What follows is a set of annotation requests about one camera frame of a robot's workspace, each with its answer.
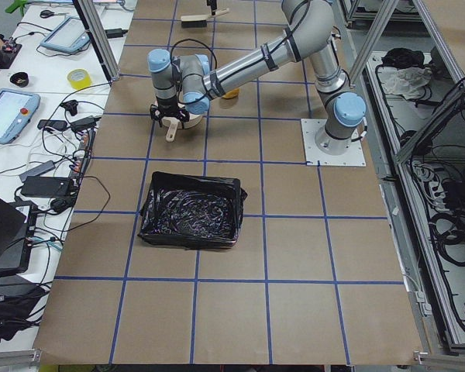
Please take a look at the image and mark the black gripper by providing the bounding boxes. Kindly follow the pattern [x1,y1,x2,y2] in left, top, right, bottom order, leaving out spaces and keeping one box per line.
[150,0,217,129]

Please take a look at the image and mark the beige plastic dustpan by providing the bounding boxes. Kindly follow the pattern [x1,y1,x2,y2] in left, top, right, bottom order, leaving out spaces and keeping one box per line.
[156,96,203,143]

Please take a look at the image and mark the beige hand brush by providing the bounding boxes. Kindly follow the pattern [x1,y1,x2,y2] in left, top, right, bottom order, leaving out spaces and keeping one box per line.
[181,8,230,29]

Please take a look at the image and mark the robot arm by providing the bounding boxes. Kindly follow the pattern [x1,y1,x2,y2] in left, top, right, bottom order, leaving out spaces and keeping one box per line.
[147,1,367,143]

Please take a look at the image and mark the black lined trash bin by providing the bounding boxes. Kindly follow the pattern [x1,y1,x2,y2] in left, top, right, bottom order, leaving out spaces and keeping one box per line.
[139,171,247,249]

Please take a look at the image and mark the yellow lemon toy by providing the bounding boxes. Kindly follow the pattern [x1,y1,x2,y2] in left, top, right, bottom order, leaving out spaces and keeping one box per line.
[222,88,240,100]

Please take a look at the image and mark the yellow tape roll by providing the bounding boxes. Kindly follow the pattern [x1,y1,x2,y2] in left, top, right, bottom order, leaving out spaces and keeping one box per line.
[67,68,92,91]

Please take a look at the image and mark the upper blue teach pendant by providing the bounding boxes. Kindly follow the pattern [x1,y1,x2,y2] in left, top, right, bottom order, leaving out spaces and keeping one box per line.
[40,16,90,54]

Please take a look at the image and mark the blue teach pendant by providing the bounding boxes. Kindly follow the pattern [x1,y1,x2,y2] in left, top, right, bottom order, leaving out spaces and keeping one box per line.
[40,16,90,54]
[0,88,40,144]

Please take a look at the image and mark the black scissors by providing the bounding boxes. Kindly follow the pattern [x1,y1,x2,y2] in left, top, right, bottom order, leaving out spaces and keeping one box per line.
[40,9,67,19]

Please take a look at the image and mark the small black bowl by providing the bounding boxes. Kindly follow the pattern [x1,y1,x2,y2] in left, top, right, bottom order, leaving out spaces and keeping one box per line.
[9,71,29,88]

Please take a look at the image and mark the lower blue teach pendant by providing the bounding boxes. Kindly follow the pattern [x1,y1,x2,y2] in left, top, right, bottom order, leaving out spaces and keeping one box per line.
[0,88,40,144]

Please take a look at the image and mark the black power adapter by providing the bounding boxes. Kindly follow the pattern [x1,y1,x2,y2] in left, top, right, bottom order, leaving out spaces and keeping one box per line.
[21,176,74,198]

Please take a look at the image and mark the white crumpled cloth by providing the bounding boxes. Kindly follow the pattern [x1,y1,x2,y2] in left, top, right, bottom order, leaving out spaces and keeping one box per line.
[382,67,432,100]

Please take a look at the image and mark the black laptop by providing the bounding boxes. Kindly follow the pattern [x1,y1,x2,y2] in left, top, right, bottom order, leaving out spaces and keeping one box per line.
[0,199,38,277]

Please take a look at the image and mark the aluminium frame post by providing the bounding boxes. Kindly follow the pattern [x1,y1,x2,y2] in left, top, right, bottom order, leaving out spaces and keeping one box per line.
[73,0,119,84]

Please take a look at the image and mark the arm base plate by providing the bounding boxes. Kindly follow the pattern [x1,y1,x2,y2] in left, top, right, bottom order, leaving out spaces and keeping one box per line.
[301,119,366,167]

